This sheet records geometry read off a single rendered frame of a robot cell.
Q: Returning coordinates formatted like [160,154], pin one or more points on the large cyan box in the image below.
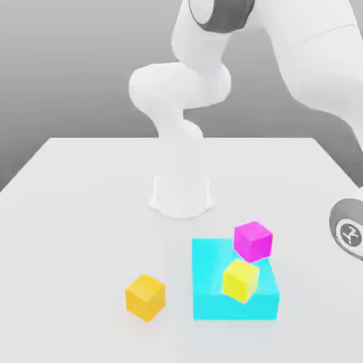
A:
[210,272]

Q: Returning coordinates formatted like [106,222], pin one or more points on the small orange cube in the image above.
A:
[144,297]

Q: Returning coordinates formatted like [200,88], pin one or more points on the small yellow cube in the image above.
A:
[239,280]

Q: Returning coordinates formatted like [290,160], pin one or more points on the small magenta cube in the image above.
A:
[252,241]

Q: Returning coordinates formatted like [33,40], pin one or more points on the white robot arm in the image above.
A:
[198,82]

